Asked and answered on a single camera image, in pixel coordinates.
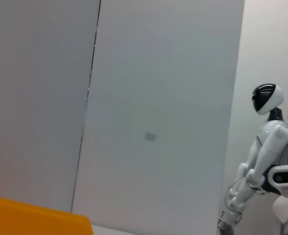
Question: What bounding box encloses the white humanoid robot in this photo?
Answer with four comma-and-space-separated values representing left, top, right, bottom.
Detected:
217, 83, 288, 235

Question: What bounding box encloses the yellow plastic bin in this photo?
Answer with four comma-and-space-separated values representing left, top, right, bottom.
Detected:
0, 197, 94, 235

